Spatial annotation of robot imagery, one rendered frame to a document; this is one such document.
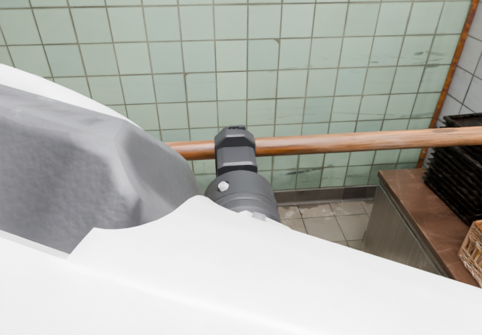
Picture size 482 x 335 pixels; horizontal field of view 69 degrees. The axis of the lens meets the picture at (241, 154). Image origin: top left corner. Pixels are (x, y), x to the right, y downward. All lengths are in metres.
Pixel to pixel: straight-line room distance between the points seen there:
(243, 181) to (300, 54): 1.44
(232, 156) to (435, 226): 1.10
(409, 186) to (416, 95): 0.69
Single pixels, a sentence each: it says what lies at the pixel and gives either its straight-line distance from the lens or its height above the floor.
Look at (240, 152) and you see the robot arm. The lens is 0.46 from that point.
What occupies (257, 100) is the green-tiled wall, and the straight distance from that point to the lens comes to 1.85.
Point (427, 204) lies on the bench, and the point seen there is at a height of 0.58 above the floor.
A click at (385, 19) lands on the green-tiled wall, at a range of 1.90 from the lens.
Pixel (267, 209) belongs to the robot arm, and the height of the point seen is 1.23.
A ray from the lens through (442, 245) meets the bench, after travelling 1.39.
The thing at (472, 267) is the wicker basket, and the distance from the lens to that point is 1.33.
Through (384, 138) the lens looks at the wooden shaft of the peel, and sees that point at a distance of 0.59.
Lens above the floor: 1.48
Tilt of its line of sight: 33 degrees down
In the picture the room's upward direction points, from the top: straight up
